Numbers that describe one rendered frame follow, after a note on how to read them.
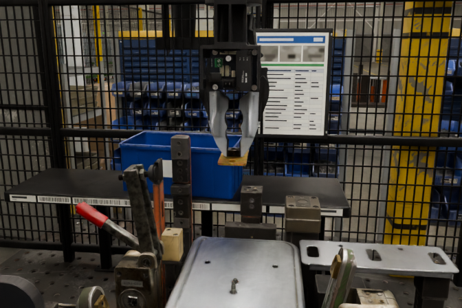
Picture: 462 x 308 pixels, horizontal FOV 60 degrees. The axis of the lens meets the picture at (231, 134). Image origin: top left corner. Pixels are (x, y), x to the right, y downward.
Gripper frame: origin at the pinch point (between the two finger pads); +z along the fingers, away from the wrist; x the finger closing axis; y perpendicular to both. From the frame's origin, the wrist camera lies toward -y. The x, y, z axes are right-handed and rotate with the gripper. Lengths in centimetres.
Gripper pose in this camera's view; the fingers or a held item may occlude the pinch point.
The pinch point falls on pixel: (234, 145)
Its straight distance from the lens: 56.4
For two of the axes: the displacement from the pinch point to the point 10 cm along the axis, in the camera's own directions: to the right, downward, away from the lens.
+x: 10.0, 0.2, -0.9
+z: 0.0, 9.7, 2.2
